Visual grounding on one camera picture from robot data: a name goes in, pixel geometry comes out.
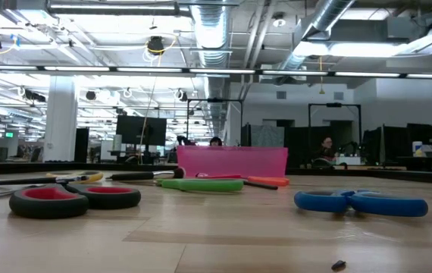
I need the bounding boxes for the orange scissors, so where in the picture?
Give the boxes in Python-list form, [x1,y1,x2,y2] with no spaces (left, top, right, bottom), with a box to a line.
[248,175,290,187]

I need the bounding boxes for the thick black paintbrush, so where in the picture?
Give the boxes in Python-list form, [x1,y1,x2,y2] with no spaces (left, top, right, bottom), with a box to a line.
[105,167,187,181]

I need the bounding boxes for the yellow scissors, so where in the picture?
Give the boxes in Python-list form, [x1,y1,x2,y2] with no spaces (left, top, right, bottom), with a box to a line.
[45,171,105,185]

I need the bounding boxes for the black and red scissors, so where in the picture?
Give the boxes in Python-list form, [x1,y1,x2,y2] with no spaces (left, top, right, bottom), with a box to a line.
[0,180,142,220]

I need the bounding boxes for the pink translucent plastic bin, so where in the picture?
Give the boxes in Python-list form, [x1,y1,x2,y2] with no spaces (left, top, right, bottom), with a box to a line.
[176,146,290,179]

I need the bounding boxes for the green scissors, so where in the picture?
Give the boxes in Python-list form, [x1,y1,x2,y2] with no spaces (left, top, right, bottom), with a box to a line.
[123,177,245,193]

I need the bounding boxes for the black computer monitor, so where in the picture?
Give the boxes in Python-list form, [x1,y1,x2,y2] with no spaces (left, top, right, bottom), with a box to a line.
[115,115,168,147]

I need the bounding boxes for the blue scissors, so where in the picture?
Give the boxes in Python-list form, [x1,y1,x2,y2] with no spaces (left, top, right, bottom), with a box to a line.
[293,189,429,218]

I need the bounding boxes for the white building pillar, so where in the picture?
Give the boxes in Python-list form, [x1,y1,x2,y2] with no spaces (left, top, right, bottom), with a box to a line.
[43,74,79,163]

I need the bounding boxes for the black background monitor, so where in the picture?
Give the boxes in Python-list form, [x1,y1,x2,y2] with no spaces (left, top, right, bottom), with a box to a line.
[407,123,432,147]

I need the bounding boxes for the ribbed silver ventilation duct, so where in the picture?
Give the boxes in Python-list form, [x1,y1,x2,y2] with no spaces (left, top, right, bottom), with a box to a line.
[189,0,233,143]

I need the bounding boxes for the slanted silver ventilation duct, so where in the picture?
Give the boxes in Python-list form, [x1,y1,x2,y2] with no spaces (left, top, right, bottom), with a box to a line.
[280,0,355,71]

